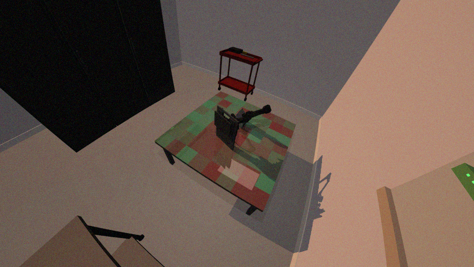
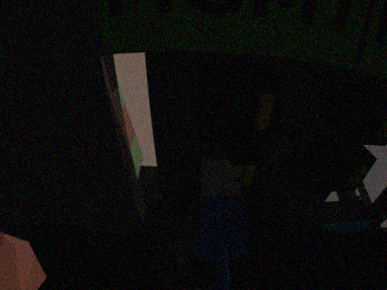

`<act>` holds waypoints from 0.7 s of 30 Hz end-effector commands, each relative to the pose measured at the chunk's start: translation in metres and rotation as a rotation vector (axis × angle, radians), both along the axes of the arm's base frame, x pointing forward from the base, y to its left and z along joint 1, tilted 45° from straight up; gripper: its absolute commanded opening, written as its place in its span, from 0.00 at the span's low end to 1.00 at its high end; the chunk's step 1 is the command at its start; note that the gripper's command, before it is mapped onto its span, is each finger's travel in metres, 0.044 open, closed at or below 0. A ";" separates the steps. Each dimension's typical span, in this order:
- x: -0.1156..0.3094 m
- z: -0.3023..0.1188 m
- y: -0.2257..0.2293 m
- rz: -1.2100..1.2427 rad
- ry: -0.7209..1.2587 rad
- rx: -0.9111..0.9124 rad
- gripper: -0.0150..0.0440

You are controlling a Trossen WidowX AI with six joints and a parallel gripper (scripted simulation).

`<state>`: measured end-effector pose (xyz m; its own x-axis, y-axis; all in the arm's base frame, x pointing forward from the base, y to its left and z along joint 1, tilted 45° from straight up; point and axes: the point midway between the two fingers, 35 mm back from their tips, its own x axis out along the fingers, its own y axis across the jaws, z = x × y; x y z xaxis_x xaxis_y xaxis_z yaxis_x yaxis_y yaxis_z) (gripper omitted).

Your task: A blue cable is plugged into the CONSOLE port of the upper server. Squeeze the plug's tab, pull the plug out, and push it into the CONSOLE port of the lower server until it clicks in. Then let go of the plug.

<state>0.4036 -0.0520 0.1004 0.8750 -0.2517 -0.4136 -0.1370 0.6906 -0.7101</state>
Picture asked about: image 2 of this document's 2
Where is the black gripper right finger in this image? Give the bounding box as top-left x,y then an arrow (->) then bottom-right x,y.
240,184 -> 387,290

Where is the blue cable with plug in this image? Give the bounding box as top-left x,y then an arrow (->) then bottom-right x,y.
197,158 -> 250,290

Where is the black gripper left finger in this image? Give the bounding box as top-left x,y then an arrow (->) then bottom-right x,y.
28,183 -> 201,290

